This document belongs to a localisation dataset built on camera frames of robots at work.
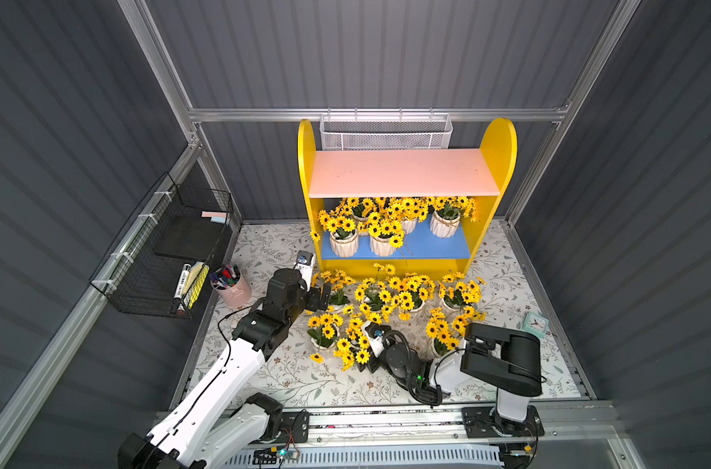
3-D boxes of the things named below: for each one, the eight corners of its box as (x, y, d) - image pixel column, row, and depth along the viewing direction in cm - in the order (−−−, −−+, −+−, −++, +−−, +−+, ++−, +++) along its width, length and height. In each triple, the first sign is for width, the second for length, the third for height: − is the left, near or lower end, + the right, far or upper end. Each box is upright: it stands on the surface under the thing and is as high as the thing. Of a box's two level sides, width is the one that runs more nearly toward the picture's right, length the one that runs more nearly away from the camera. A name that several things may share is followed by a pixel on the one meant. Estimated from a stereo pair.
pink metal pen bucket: (223, 308, 98) (205, 286, 87) (230, 288, 103) (214, 264, 92) (250, 308, 98) (236, 286, 87) (256, 288, 103) (243, 264, 92)
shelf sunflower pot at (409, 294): (401, 335, 91) (407, 312, 79) (377, 313, 96) (380, 287, 84) (428, 310, 97) (438, 284, 84) (405, 289, 102) (410, 263, 90)
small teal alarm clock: (520, 328, 93) (524, 324, 91) (524, 313, 96) (528, 308, 94) (542, 338, 91) (547, 334, 88) (545, 322, 94) (550, 318, 92)
